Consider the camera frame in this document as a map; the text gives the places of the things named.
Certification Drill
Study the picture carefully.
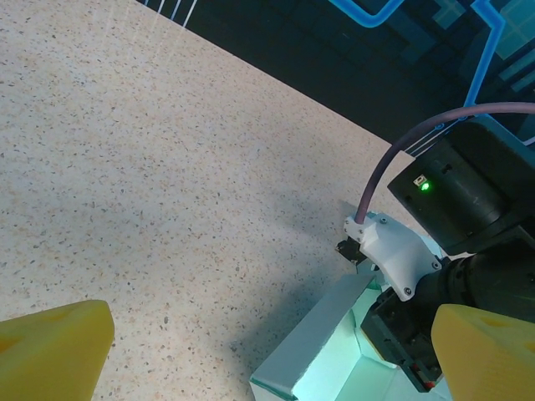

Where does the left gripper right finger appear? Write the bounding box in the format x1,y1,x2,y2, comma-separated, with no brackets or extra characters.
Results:
430,302,535,401

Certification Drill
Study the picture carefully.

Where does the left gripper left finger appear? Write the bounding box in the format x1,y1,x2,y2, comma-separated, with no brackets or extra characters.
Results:
0,299,116,401

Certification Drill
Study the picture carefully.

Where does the light blue paper box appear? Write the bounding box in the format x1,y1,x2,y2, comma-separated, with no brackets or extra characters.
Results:
249,237,456,401

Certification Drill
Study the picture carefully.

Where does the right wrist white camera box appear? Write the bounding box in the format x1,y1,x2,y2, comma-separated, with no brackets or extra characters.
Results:
334,211,443,302

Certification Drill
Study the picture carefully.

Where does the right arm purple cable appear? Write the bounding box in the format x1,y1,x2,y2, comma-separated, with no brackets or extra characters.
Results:
354,102,535,225

